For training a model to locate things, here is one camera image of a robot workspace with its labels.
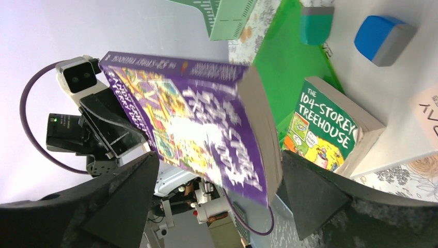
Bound green plastic folder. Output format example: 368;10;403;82
253;1;343;138

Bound blue stamp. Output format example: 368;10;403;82
354;15;417;67

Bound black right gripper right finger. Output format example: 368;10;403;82
281;150;437;247

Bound white sketch pad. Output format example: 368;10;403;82
327;1;437;177

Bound green plastic file organizer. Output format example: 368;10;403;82
173;0;257;41

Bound teal stamp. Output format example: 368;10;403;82
299;6;335;45

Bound purple 52-storey treehouse book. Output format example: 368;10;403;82
99;51;282;206

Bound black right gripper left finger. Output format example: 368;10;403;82
1;152;160;247

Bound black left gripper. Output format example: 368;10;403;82
45;88;149;177

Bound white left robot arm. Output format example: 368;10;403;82
46;89;224;247

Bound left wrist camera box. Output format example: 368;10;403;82
55;55;108;106

